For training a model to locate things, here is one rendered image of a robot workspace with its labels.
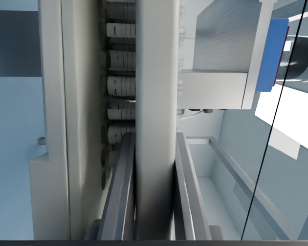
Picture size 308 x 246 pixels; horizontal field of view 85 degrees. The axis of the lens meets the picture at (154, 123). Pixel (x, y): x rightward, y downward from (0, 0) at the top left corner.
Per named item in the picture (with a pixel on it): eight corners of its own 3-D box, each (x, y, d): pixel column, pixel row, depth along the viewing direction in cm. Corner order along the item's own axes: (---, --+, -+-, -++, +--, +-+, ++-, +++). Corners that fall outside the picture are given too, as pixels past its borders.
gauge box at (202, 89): (174, 109, 49) (241, 109, 50) (176, 71, 46) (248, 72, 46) (166, 95, 70) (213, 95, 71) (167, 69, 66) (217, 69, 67)
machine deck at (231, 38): (237, 109, 50) (251, 109, 50) (269, -57, 37) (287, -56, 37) (189, 83, 108) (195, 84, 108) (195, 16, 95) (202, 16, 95)
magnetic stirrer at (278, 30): (247, 97, 52) (275, 97, 52) (263, 17, 44) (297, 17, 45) (221, 87, 71) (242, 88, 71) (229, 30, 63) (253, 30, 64)
